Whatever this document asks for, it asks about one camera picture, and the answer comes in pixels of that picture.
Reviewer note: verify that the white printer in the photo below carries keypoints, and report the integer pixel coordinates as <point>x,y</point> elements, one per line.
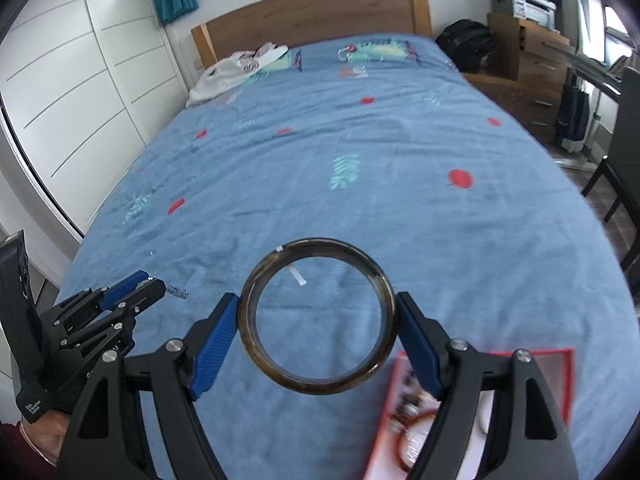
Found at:
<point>520,2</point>

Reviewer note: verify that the thin silver wrist bangle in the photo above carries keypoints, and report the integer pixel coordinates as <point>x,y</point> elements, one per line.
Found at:
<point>37,447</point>

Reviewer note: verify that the blue printed blanket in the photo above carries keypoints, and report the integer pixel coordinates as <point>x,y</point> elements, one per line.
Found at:
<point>350,185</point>

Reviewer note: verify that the white wardrobe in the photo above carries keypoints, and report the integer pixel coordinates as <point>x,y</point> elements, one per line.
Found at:
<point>75,85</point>

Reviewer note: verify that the dark blue hanging cloth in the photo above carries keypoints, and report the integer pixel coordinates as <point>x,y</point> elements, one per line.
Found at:
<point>572,115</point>

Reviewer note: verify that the person's left forearm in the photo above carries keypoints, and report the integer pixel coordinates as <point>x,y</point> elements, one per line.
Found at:
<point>15,452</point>

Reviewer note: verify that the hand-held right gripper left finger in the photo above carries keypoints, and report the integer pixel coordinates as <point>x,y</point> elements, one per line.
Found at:
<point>215,350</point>

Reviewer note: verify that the black chair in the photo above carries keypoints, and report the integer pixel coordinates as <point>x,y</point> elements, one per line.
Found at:
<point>627,125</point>

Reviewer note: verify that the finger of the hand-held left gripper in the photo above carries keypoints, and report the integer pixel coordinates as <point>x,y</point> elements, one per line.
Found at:
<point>145,296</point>
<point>120,290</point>

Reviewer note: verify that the white garment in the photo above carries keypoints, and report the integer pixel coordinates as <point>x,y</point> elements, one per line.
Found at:
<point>220,77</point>

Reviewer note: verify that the glass top desk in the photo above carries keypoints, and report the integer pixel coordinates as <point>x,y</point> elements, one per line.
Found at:
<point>595,72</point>

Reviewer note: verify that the person's left hand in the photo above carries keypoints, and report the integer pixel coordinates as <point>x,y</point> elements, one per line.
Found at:
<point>55,432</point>

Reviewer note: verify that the wooden dresser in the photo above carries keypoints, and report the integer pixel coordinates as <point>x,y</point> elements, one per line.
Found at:
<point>537,60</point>

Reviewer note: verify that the wooden headboard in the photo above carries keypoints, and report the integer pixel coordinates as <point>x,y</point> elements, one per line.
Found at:
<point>310,15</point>

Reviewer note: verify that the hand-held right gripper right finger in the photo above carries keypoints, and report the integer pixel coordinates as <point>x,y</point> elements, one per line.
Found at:
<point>420,355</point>

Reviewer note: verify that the amber resin bangle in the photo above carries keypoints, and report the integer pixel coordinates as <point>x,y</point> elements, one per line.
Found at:
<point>398,447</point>

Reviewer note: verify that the black bag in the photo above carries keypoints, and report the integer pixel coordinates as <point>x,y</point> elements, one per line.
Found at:
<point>465,42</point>

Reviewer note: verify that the red cardboard box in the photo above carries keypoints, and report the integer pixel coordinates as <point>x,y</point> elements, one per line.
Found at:
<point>552,385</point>

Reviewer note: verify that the dark brown bangle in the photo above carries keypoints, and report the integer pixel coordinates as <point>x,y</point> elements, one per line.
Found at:
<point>320,387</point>

